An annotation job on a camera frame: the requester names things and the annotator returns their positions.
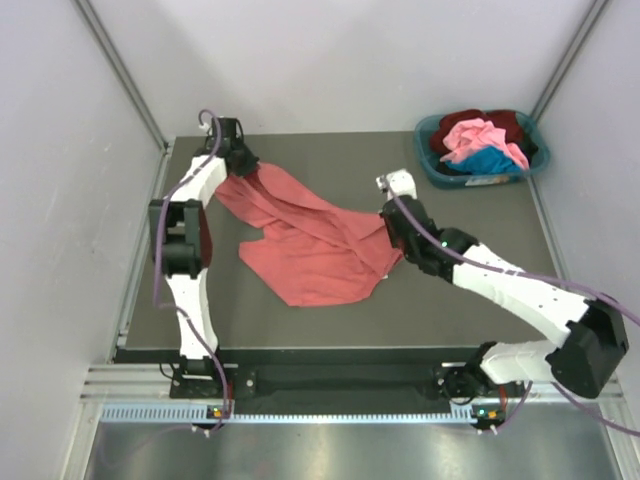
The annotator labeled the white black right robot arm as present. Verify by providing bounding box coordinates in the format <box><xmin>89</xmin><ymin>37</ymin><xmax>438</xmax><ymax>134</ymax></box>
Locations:
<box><xmin>380</xmin><ymin>195</ymin><xmax>628</xmax><ymax>399</ymax></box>

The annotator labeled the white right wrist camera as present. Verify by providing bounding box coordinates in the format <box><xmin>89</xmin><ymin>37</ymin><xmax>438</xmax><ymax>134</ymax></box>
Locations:
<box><xmin>376</xmin><ymin>169</ymin><xmax>417</xmax><ymax>200</ymax></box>

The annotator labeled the teal plastic laundry basket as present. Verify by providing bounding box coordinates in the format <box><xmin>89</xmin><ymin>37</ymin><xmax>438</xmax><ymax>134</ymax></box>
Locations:
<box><xmin>414</xmin><ymin>109</ymin><xmax>551</xmax><ymax>189</ymax></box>

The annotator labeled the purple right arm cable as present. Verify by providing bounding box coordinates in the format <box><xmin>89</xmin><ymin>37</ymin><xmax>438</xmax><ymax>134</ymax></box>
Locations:
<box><xmin>382</xmin><ymin>184</ymin><xmax>640</xmax><ymax>441</ymax></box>

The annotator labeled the white slotted cable duct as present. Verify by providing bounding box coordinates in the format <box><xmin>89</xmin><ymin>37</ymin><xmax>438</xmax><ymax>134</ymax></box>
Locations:
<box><xmin>99</xmin><ymin>403</ymin><xmax>506</xmax><ymax>425</ymax></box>

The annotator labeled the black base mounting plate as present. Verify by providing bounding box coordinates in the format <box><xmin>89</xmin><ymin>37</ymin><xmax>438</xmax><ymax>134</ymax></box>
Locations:
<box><xmin>169</xmin><ymin>349</ymin><xmax>521</xmax><ymax>416</ymax></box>

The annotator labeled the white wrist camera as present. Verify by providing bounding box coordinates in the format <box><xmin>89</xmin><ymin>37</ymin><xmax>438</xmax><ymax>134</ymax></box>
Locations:
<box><xmin>376</xmin><ymin>169</ymin><xmax>417</xmax><ymax>200</ymax></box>
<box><xmin>197</xmin><ymin>109</ymin><xmax>221</xmax><ymax>137</ymax></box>

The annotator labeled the aluminium corner post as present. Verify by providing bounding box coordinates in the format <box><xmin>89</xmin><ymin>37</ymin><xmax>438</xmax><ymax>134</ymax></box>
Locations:
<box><xmin>530</xmin><ymin>0</ymin><xmax>612</xmax><ymax>123</ymax></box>
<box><xmin>71</xmin><ymin>0</ymin><xmax>169</xmax><ymax>152</ymax></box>

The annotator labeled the light pink t shirt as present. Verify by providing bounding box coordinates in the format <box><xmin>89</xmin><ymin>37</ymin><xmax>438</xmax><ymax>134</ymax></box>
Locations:
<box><xmin>440</xmin><ymin>118</ymin><xmax>530</xmax><ymax>173</ymax></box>

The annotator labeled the blue t shirt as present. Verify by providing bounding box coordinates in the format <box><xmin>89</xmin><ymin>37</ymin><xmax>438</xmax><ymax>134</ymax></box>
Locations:
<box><xmin>444</xmin><ymin>146</ymin><xmax>521</xmax><ymax>175</ymax></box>

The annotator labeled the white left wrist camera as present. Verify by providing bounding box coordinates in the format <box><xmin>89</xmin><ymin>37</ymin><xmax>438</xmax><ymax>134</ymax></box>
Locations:
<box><xmin>197</xmin><ymin>109</ymin><xmax>221</xmax><ymax>137</ymax></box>

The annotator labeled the coral red t shirt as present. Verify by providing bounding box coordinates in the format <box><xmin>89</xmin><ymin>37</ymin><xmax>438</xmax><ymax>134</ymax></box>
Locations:
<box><xmin>215</xmin><ymin>163</ymin><xmax>402</xmax><ymax>307</ymax></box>

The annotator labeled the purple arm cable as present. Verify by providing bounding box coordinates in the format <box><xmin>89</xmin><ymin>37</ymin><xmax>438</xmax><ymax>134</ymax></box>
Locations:
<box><xmin>382</xmin><ymin>184</ymin><xmax>640</xmax><ymax>441</ymax></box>
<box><xmin>97</xmin><ymin>108</ymin><xmax>236</xmax><ymax>471</ymax></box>

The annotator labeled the left aluminium corner post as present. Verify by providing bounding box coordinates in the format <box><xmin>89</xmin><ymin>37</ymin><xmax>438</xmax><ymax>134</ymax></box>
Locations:
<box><xmin>71</xmin><ymin>0</ymin><xmax>169</xmax><ymax>152</ymax></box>

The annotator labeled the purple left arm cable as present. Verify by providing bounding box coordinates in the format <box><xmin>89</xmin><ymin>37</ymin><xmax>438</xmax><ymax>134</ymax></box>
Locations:
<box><xmin>97</xmin><ymin>108</ymin><xmax>236</xmax><ymax>471</ymax></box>

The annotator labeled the right aluminium corner post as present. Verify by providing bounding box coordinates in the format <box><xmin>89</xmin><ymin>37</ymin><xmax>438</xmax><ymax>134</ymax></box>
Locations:
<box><xmin>530</xmin><ymin>0</ymin><xmax>612</xmax><ymax>123</ymax></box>

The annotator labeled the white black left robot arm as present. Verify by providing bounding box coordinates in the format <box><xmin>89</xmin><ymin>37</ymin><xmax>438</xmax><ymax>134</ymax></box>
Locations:
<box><xmin>148</xmin><ymin>110</ymin><xmax>259</xmax><ymax>397</ymax></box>

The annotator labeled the dark red t shirt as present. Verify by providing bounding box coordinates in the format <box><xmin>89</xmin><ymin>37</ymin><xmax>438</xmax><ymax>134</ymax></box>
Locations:
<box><xmin>428</xmin><ymin>108</ymin><xmax>525</xmax><ymax>155</ymax></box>

